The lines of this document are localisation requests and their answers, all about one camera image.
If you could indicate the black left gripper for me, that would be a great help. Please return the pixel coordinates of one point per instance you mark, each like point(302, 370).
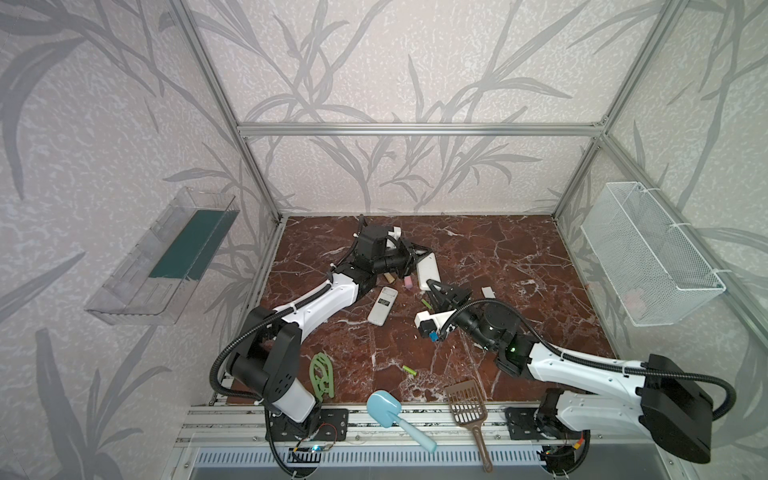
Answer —
point(409, 260)

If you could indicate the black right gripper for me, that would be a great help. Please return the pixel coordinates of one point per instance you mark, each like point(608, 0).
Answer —
point(452, 303)

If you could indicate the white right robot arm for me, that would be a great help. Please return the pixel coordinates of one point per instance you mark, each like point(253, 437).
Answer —
point(654, 398)

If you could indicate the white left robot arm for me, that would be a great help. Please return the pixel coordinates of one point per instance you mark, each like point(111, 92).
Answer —
point(261, 363)

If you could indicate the brown litter scoop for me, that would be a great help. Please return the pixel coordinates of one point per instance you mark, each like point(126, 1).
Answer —
point(468, 410)

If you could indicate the light blue plastic scoop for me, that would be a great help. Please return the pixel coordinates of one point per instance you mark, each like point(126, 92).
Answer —
point(386, 410)

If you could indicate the green plastic slotted tool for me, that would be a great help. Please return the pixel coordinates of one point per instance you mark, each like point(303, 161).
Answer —
point(321, 376)

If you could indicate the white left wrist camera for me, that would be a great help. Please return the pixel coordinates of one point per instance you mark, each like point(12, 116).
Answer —
point(395, 232)

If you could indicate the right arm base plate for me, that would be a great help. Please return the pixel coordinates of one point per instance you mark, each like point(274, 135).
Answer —
point(528, 423)

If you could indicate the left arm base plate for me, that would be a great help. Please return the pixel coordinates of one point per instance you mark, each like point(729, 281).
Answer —
point(323, 424)

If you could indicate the white wire mesh basket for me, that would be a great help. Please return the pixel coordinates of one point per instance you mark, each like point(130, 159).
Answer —
point(659, 276)

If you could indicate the clear plastic wall shelf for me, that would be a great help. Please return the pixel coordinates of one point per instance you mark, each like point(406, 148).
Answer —
point(155, 281)

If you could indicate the aluminium front rail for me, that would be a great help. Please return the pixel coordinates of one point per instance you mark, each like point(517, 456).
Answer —
point(244, 425)

